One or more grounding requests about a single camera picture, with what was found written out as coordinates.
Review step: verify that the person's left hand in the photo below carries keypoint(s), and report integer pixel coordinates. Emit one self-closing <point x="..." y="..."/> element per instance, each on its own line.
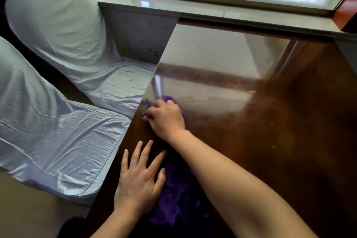
<point x="136" y="184"/>

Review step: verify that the person's left little finger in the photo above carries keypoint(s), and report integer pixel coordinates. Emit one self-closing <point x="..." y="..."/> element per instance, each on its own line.
<point x="124" y="160"/>

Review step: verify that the chair with pale blue cover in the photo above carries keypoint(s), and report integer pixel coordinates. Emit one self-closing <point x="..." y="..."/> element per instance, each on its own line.
<point x="67" y="31"/>
<point x="47" y="134"/>

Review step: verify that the person's left middle finger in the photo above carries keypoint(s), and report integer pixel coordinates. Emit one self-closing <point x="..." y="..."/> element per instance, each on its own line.
<point x="146" y="153"/>

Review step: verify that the person's right forearm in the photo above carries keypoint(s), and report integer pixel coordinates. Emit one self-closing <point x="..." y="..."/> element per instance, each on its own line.
<point x="231" y="190"/>

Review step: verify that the purple cleaning cloth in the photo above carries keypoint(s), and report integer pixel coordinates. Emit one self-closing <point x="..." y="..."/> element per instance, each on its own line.
<point x="178" y="201"/>

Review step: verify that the person's right hand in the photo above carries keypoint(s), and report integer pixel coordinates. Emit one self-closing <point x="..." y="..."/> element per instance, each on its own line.
<point x="167" y="120"/>

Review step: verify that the person's left forearm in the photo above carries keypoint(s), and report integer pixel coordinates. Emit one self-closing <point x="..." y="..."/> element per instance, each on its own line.
<point x="120" y="223"/>

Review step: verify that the person's right fingers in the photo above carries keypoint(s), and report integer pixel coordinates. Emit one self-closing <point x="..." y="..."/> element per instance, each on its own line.
<point x="156" y="111"/>

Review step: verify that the grey stone window sill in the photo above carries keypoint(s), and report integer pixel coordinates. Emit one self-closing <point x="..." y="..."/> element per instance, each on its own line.
<point x="223" y="13"/>

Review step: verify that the person's left thumb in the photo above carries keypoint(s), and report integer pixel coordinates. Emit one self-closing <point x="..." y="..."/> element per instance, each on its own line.
<point x="160" y="181"/>

